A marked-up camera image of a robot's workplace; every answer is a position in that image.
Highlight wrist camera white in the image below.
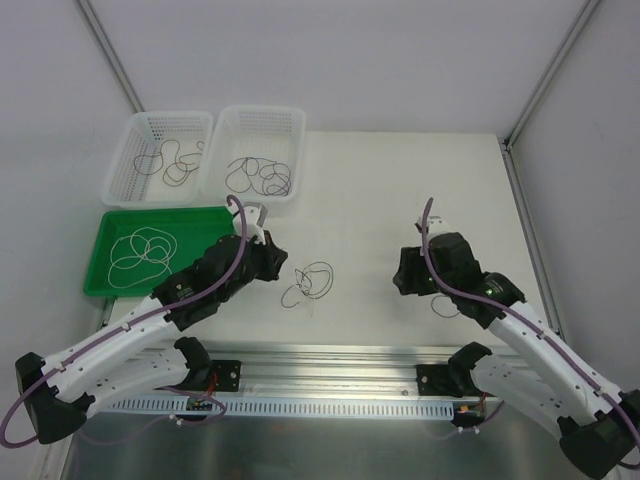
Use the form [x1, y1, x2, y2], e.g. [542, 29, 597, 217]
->
[415, 215, 453, 241]
[227, 202, 268, 245]

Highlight right white perforated basket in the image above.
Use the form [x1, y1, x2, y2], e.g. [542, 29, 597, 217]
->
[198, 105, 306, 217]

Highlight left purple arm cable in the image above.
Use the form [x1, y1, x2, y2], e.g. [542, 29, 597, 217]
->
[0, 194, 249, 449]

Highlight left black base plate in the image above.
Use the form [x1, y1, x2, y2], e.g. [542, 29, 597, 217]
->
[202, 360, 242, 393]

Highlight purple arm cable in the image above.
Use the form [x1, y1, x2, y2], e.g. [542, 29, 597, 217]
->
[0, 194, 249, 449]
[421, 197, 640, 471]

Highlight dark teardrop loop cable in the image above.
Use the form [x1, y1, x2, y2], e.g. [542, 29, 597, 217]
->
[223, 157, 261, 194]

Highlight white cable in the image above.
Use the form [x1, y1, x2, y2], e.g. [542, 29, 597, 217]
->
[107, 234, 170, 289]
[130, 226, 179, 266]

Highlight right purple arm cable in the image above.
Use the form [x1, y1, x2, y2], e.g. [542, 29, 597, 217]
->
[421, 197, 640, 471]

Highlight bundle of thin cables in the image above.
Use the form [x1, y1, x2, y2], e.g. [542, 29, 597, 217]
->
[279, 259, 335, 309]

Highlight aluminium frame post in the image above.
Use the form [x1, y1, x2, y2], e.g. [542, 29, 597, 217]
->
[498, 0, 604, 336]
[73, 0, 145, 113]

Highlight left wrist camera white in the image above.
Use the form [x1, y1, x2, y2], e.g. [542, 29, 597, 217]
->
[227, 202, 268, 245]

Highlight left white perforated basket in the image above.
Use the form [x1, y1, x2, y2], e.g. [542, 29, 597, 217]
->
[101, 111, 214, 209]

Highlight right aluminium frame post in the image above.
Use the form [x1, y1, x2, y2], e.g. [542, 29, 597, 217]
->
[498, 0, 604, 336]

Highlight purple thin cable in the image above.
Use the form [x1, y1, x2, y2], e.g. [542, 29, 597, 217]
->
[227, 155, 294, 196]

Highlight white perforated basket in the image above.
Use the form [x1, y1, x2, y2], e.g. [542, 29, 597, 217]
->
[198, 105, 306, 217]
[101, 111, 214, 209]

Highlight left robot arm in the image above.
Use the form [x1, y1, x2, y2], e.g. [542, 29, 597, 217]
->
[15, 234, 288, 445]

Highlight left aluminium frame post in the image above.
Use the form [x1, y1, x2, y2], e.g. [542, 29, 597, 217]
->
[73, 0, 145, 113]

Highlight white slotted cable duct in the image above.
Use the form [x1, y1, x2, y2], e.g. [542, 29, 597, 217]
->
[107, 394, 454, 421]

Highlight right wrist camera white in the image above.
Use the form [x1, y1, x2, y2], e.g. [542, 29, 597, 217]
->
[415, 215, 453, 241]

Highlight aluminium mounting rail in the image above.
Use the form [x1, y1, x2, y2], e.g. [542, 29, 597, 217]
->
[89, 299, 551, 404]

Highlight dark spiral cable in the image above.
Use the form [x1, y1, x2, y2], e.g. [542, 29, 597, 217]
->
[249, 162, 294, 197]

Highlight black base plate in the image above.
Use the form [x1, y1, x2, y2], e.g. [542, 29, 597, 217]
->
[202, 360, 242, 393]
[415, 364, 465, 398]

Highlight dark wavy cable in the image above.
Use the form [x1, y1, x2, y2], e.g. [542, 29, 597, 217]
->
[132, 138, 207, 175]

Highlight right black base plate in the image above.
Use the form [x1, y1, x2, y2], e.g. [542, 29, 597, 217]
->
[415, 364, 465, 398]

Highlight green plastic tray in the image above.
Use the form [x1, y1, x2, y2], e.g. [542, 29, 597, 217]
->
[83, 207, 234, 298]

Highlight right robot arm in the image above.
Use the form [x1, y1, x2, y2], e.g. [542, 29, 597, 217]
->
[392, 232, 639, 479]

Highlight white cable in tray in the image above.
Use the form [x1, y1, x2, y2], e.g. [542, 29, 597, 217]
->
[107, 234, 170, 289]

